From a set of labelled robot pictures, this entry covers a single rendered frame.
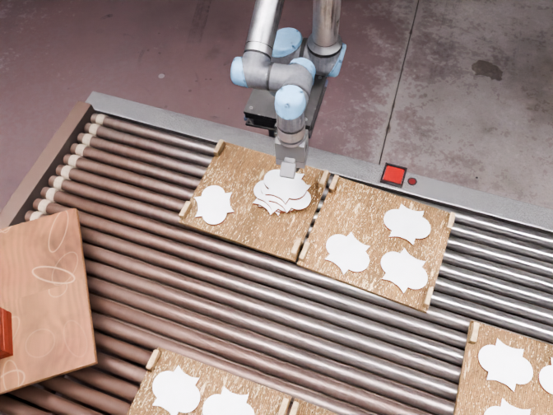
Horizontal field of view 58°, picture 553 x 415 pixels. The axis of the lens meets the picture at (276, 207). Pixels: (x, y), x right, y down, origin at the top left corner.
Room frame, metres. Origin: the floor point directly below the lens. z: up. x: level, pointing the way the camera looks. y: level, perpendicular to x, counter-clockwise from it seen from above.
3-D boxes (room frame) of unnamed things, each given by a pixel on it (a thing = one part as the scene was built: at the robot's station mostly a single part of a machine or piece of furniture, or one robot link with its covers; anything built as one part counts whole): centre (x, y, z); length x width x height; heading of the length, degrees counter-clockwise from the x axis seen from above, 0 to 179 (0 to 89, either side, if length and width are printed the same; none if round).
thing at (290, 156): (0.83, -0.05, 1.23); 0.12 x 0.09 x 0.16; 162
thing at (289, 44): (1.34, -0.10, 1.11); 0.13 x 0.12 x 0.14; 71
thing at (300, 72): (0.95, -0.08, 1.38); 0.11 x 0.11 x 0.08; 71
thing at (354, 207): (0.67, -0.31, 0.93); 0.41 x 0.35 x 0.02; 62
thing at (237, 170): (0.87, 0.07, 0.93); 0.41 x 0.35 x 0.02; 63
